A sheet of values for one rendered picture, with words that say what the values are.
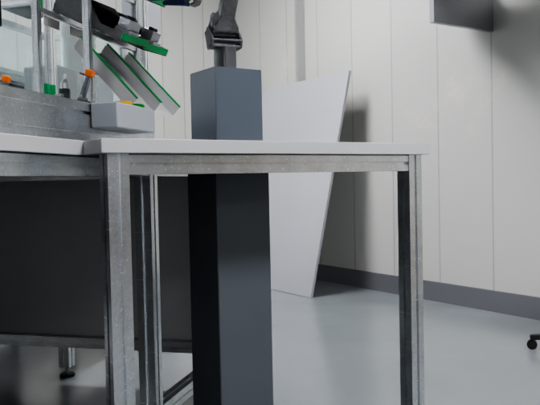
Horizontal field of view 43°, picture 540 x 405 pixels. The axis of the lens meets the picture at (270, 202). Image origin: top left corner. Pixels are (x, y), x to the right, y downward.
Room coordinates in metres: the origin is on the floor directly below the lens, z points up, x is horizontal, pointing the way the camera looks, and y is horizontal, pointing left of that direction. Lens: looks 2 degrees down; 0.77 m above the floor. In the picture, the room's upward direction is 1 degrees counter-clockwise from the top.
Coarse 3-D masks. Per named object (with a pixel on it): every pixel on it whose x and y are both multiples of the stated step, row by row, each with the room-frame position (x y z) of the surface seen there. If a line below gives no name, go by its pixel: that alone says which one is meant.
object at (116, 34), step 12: (60, 0) 2.09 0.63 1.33; (72, 0) 2.07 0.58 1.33; (60, 12) 2.09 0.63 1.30; (72, 12) 2.07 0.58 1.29; (96, 12) 2.19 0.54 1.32; (108, 12) 2.17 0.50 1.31; (96, 24) 2.03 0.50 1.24; (108, 24) 2.17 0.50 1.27; (120, 36) 2.00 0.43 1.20; (132, 36) 2.03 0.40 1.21
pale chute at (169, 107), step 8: (128, 56) 2.32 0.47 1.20; (136, 64) 2.31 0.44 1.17; (136, 72) 2.31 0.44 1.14; (144, 72) 2.30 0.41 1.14; (144, 80) 2.30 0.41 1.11; (152, 80) 2.28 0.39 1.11; (152, 88) 2.28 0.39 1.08; (160, 88) 2.27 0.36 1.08; (160, 96) 2.27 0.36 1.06; (168, 96) 2.26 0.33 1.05; (160, 104) 2.25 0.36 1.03; (168, 104) 2.26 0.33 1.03; (176, 104) 2.24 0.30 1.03; (160, 112) 2.19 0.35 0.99; (168, 112) 2.24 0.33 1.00
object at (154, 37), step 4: (144, 28) 2.19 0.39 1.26; (152, 28) 2.19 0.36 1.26; (144, 32) 2.19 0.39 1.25; (148, 32) 2.18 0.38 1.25; (152, 32) 2.18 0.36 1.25; (156, 32) 2.19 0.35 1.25; (140, 36) 2.20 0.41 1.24; (144, 36) 2.19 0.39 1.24; (148, 36) 2.18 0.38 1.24; (152, 36) 2.18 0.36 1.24; (156, 36) 2.20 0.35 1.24; (152, 40) 2.19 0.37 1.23; (156, 40) 2.21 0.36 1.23; (152, 44) 2.18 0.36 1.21; (156, 44) 2.19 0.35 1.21; (160, 44) 2.21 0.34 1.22
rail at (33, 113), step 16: (0, 96) 1.28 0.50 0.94; (16, 96) 1.32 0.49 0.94; (32, 96) 1.37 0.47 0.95; (48, 96) 1.42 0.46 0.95; (0, 112) 1.27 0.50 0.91; (16, 112) 1.32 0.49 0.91; (32, 112) 1.37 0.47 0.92; (48, 112) 1.42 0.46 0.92; (64, 112) 1.48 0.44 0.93; (80, 112) 1.56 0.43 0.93; (0, 128) 1.27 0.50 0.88; (16, 128) 1.33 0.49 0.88; (32, 128) 1.38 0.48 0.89; (48, 128) 1.42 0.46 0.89; (64, 128) 1.48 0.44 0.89; (80, 128) 1.55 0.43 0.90
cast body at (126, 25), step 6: (120, 18) 2.05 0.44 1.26; (126, 18) 2.04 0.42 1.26; (132, 18) 2.04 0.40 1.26; (120, 24) 2.05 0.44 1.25; (126, 24) 2.04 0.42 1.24; (132, 24) 2.04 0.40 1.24; (138, 24) 2.06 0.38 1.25; (120, 30) 2.05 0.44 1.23; (126, 30) 2.04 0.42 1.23; (132, 30) 2.05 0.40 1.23; (138, 36) 2.06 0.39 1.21
